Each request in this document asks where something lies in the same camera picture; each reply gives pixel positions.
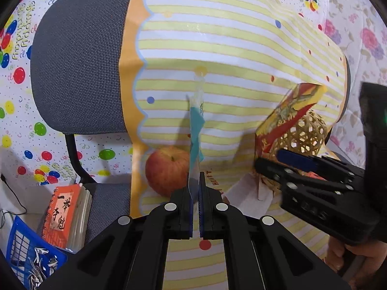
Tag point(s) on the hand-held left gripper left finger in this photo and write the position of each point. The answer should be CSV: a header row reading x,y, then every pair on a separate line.
x,y
190,214

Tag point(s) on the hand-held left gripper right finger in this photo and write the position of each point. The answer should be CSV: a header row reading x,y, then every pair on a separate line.
x,y
203,211

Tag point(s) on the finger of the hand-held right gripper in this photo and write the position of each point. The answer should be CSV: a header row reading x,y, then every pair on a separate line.
x,y
272,169
296,158

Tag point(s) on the woven bamboo basket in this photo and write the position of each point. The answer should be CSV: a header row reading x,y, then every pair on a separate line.
x,y
311,130

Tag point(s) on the red yellow snack packet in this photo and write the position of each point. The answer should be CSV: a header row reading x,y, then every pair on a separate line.
x,y
284,117

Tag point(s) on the teal and white wrapper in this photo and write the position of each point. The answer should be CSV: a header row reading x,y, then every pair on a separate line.
x,y
196,123

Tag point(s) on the person's right hand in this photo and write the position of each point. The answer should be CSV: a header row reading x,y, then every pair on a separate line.
x,y
334,253

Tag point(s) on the white torn wrapper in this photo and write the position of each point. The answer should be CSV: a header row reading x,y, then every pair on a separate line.
x,y
248,193

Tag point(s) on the red apple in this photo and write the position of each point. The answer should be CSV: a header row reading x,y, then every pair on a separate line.
x,y
164,172

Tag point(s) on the orange spiral notebook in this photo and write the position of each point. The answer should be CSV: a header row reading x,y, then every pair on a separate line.
x,y
63,214

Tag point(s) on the floral print plastic sheet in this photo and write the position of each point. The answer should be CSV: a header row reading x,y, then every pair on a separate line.
x,y
362,36

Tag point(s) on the yellow striped plastic mat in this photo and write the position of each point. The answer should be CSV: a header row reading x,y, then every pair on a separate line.
x,y
226,36

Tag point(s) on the pile of sunflower seed shells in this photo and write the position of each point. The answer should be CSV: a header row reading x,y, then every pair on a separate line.
x,y
40,267

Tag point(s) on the blue plastic basket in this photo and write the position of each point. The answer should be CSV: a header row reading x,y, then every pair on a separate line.
x,y
21,244

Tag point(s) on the grey office chair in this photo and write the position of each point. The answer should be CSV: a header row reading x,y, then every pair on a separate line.
x,y
78,66

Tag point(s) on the balloon print plastic sheet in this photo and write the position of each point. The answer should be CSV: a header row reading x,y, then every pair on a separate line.
x,y
18,102

